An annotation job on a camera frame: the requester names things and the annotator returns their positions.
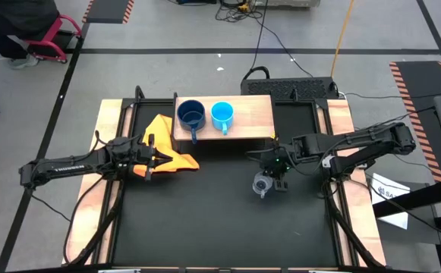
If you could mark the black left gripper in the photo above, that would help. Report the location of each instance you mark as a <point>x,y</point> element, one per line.
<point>140,157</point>

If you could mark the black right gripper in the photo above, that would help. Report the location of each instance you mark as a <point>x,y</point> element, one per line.
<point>277,161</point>

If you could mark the clear glass mug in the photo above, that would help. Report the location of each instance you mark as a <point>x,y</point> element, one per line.
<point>261,189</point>

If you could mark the dark blue ceramic mug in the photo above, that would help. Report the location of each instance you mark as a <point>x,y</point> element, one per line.
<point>191,113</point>

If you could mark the light blue plastic mug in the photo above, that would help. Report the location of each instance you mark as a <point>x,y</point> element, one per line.
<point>222,113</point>

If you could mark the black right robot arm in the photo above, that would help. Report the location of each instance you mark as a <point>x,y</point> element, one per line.
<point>356,142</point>

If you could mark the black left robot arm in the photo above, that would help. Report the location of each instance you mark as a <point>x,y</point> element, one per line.
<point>68,167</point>

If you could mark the orange cloth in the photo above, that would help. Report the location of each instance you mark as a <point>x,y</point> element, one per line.
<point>163,132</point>

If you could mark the yellow tag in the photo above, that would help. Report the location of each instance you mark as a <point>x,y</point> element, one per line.
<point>272,134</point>

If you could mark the light wooden table side panel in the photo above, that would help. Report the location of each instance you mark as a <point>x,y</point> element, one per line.
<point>341,113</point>
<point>91,212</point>

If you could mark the black computer case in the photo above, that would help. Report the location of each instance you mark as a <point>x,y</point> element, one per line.
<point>288,87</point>

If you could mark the white paper sheet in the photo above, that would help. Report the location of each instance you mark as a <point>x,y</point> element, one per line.
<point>379,186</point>

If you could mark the black beam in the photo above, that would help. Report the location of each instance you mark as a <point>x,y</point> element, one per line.
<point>413,199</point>

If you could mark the red rolling stool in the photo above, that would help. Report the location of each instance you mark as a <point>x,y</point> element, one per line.
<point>58,41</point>

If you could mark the wooden stick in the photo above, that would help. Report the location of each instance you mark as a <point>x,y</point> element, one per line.
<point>341,38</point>

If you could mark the black mat with orange stripes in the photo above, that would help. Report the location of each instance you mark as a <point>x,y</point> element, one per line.
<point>108,9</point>
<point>421,98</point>

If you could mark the person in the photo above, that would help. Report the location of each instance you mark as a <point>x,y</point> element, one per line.
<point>11,22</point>

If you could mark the black table frame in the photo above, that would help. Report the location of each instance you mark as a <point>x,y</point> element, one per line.
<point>155,101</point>

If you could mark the black table-level camera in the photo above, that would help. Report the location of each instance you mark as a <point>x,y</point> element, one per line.
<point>224,270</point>

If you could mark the white bar bracket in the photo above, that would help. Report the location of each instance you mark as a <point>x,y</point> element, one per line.
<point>330,271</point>
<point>119,270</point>

